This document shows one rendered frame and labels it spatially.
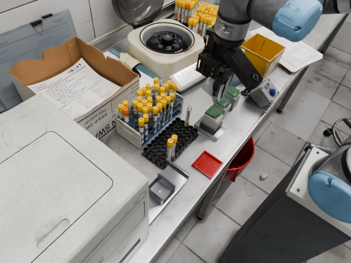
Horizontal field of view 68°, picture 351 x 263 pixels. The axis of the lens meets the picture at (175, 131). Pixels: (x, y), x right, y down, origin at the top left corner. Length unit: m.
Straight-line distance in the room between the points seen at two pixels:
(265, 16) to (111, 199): 0.41
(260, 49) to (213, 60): 0.55
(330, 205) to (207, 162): 0.33
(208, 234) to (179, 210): 0.94
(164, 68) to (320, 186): 0.58
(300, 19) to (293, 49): 0.81
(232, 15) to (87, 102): 0.49
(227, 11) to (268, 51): 0.61
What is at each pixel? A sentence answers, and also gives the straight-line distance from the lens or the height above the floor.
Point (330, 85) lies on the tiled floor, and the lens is 2.88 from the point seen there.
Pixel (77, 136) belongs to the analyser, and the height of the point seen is 1.17.
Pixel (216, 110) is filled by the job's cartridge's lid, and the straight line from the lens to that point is 0.80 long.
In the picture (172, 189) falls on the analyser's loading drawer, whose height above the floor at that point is 0.92.
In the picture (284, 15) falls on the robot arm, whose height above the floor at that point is 1.32.
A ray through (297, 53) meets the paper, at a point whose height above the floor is 0.89.
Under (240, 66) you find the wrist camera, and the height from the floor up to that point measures 1.16.
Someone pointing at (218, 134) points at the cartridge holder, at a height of 0.89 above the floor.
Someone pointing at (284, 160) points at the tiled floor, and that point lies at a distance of 2.04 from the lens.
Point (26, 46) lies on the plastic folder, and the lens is 0.94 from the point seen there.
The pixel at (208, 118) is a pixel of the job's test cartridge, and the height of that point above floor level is 0.94.
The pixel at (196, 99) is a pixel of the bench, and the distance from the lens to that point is 0.94.
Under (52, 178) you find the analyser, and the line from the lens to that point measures 0.42.
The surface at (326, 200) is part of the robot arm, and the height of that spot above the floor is 1.06.
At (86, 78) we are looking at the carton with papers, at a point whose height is 0.94.
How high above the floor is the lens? 1.53
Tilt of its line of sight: 52 degrees down
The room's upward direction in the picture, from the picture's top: 8 degrees clockwise
